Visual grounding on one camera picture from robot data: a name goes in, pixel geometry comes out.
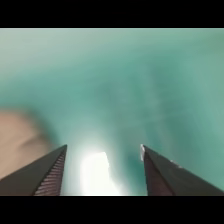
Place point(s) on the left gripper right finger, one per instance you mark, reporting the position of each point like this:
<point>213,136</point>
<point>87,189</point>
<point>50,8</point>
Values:
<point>166,176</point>

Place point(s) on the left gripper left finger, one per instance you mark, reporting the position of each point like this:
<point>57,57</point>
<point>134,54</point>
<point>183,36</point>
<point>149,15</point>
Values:
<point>40,176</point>

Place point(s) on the brown T-shirt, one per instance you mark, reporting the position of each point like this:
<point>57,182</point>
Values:
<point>18,143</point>

